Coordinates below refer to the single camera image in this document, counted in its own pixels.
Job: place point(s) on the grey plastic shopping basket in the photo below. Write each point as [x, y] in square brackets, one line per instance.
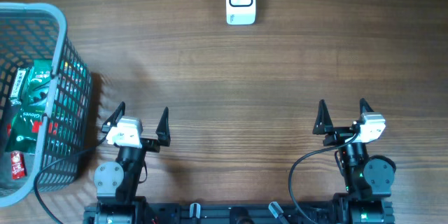
[38, 31]

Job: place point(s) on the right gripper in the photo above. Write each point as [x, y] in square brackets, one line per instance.
[323, 125]

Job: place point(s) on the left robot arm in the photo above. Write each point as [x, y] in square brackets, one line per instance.
[117, 181]

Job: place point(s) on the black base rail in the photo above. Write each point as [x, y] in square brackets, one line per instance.
[319, 212]

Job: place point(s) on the white barcode scanner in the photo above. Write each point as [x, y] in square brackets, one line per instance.
[240, 12]

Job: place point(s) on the green white gum box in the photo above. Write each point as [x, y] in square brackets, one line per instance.
[18, 86]

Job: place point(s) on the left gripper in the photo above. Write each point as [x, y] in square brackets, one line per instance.
[163, 136]

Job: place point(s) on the green 3M gloves package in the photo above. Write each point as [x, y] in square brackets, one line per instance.
[24, 129]

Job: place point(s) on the red Nescafe coffee stick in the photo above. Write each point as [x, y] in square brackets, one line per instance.
[18, 169]

